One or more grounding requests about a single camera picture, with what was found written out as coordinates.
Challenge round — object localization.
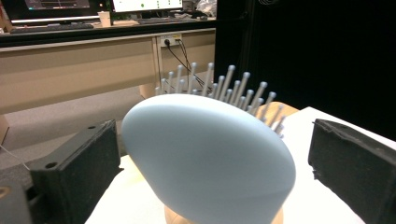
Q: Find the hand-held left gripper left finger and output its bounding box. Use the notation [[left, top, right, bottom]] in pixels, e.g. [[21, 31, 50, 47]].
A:
[[28, 119, 124, 224]]

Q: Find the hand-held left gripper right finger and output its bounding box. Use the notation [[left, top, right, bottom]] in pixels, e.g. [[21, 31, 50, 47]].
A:
[[307, 118, 396, 224]]

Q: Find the light blue hairbrush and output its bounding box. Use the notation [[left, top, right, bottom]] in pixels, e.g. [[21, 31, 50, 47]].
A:
[[120, 62, 297, 224]]

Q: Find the beige office desk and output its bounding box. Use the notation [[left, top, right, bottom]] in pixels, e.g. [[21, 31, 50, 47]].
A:
[[0, 19, 217, 116]]

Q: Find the black curtain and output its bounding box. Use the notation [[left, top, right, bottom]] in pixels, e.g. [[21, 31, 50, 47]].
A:
[[214, 0, 396, 142]]

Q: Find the black keyboard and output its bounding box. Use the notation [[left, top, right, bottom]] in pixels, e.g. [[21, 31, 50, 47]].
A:
[[9, 22, 95, 35], [135, 16, 189, 25]]

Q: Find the white paper cup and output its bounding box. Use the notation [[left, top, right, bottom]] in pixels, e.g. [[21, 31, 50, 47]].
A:
[[97, 10, 113, 28]]

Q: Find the white power socket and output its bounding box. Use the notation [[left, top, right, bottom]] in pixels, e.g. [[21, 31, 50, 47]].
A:
[[160, 34, 183, 49]]

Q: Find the dark computer monitor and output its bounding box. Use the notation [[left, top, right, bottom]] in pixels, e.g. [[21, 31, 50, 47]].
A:
[[2, 0, 106, 25]]

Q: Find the bright computer monitor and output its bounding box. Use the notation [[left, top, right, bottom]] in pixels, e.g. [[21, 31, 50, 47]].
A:
[[111, 0, 185, 15]]

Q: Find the thin white floor cable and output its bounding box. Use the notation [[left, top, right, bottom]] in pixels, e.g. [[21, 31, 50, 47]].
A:
[[0, 144, 31, 171]]

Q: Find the black cable bundle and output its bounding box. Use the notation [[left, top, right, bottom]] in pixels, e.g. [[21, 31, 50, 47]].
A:
[[163, 38, 213, 91]]

